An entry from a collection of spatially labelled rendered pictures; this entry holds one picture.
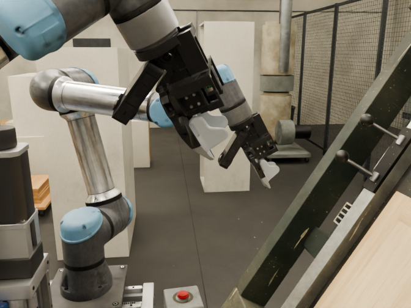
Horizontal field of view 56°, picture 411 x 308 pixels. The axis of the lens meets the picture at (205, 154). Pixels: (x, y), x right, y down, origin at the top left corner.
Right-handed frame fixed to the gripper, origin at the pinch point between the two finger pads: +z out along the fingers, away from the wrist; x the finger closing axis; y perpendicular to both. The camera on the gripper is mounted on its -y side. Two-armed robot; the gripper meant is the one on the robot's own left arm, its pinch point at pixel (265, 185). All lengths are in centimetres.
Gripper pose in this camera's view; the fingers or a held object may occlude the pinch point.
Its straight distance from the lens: 110.1
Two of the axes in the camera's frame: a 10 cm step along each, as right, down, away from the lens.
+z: 4.7, 8.4, 2.7
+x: -0.8, -2.6, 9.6
